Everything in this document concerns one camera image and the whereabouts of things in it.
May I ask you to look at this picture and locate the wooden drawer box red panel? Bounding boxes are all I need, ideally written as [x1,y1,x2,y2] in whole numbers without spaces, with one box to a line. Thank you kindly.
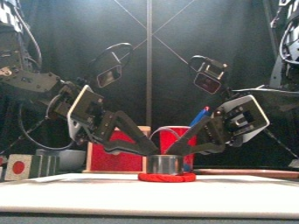
[86,125,152,173]

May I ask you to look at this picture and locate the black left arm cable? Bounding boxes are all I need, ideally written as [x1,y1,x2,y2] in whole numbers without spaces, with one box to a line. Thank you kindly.
[16,100,76,151]

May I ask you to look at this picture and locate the blue pen red cap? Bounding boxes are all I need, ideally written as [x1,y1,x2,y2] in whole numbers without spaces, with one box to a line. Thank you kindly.
[190,106,211,127]

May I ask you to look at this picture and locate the flat red dough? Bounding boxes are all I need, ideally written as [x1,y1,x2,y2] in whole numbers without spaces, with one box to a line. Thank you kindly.
[136,172,198,184]

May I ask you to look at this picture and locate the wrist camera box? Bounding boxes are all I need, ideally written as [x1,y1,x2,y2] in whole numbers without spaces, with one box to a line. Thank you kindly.
[191,56,230,95]
[95,52,126,89]

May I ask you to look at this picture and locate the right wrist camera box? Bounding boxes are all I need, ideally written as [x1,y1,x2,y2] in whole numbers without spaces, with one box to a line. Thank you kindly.
[191,56,230,95]

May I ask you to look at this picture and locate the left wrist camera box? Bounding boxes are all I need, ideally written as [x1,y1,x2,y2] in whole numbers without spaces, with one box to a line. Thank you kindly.
[95,52,126,89]

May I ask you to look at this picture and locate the black camera cable loop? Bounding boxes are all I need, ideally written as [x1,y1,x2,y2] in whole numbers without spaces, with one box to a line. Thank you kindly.
[188,54,210,77]
[88,42,135,71]

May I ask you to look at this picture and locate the round metal ring cutter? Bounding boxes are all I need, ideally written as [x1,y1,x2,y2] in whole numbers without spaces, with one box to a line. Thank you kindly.
[146,154,184,176]

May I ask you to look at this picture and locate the white cutting board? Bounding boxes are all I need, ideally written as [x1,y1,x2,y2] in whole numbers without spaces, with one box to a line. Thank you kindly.
[0,172,299,221]

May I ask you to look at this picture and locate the white block red dot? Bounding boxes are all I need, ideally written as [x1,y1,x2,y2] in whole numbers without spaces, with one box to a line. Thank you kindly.
[4,153,62,182]

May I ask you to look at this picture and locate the thin diagonal brace wire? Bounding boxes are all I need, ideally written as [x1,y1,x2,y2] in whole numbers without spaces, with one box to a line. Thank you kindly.
[114,0,191,65]
[131,0,196,51]

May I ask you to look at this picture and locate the vertical metal frame pole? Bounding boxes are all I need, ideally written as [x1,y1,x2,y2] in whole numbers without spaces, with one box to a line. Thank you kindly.
[144,0,155,126]

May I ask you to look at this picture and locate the light wooden tray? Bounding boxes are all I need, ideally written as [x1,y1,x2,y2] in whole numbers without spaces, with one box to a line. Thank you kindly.
[194,168,299,179]

